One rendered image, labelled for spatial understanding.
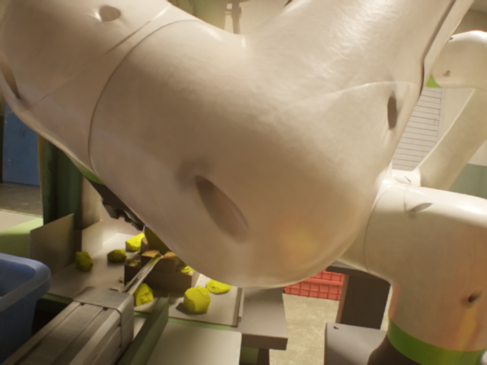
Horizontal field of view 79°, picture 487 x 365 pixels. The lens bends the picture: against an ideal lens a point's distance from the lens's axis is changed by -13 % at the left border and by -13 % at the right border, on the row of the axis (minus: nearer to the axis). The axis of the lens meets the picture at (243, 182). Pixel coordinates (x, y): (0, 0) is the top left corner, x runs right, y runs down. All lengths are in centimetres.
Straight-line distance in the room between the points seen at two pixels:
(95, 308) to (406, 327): 32
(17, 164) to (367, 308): 662
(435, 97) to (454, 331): 637
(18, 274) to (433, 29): 43
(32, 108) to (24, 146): 671
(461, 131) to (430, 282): 63
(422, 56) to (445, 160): 81
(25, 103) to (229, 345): 28
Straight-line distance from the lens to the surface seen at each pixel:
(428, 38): 20
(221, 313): 41
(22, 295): 34
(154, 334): 34
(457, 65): 80
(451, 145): 98
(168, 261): 43
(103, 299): 28
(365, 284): 97
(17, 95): 20
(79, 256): 51
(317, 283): 282
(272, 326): 40
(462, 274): 39
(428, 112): 661
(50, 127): 18
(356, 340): 57
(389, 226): 41
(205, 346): 35
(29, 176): 687
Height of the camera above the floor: 120
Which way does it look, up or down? 7 degrees down
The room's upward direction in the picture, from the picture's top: 6 degrees clockwise
